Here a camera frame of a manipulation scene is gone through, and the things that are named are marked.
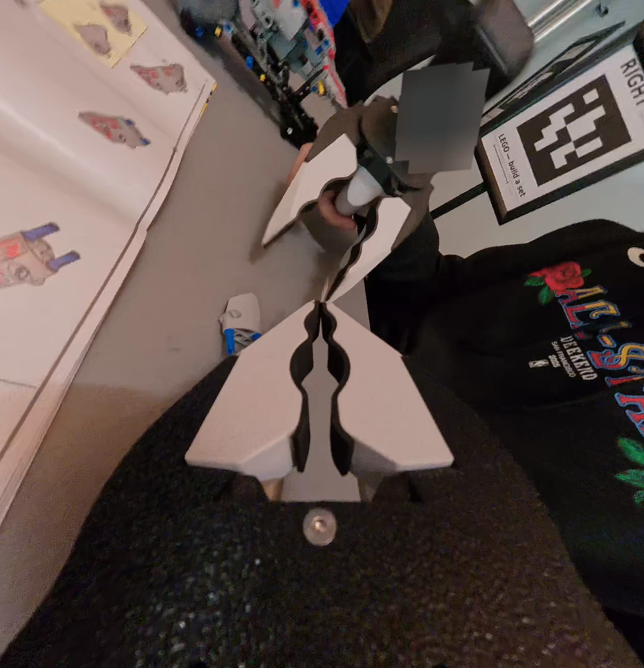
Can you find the person's right forearm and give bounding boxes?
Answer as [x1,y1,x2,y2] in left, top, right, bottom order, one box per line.
[364,209,461,357]

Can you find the grey red toy truck model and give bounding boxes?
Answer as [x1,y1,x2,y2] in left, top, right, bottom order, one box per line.
[178,0,350,150]

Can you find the person's right hand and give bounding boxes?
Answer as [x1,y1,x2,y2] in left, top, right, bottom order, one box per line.
[317,188,368,231]

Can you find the person's black sweater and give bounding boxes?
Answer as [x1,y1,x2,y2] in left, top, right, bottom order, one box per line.
[405,219,644,623]

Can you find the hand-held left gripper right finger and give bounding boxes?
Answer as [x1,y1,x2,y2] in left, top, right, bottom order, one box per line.
[322,301,454,477]

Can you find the black framed tag sign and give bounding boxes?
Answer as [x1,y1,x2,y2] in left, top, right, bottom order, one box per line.
[473,21,644,226]

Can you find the grey desk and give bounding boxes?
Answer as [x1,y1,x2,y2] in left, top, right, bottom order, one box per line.
[0,78,372,653]

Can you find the grey toy brick piece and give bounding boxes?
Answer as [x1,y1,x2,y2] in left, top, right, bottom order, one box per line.
[219,292,263,357]

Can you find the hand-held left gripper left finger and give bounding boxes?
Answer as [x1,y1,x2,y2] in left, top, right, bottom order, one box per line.
[185,301,323,481]

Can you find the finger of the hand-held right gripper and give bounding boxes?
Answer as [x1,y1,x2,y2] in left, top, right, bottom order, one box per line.
[261,133,362,248]
[326,196,413,304]

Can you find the white instruction booklet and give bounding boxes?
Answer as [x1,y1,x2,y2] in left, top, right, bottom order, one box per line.
[0,0,218,549]

